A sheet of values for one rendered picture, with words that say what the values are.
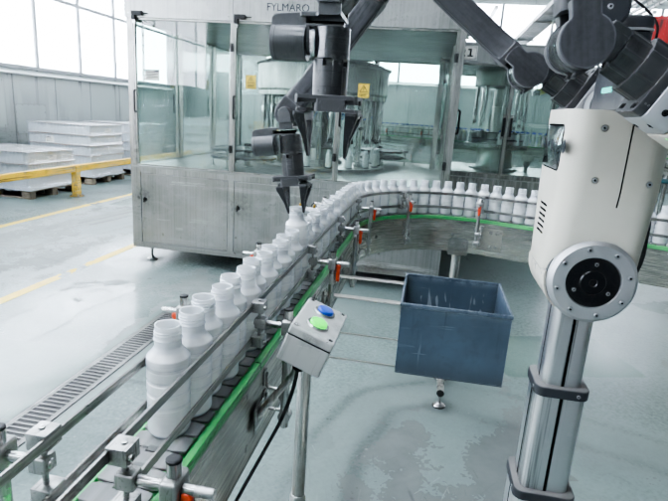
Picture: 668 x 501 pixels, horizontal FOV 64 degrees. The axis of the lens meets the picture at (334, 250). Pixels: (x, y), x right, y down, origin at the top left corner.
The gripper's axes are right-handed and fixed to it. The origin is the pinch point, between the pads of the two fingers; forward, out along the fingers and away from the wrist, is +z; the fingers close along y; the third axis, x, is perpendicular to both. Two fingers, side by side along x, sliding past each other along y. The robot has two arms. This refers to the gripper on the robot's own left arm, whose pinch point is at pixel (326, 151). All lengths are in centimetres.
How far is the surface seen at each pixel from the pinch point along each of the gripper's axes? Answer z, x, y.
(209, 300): 23.2, -15.1, -14.4
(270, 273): 27.2, 14.0, -13.3
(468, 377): 65, 56, 34
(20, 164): 91, 564, -549
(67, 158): 87, 646, -537
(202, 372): 32.0, -21.7, -12.6
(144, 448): 40, -31, -17
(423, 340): 56, 56, 21
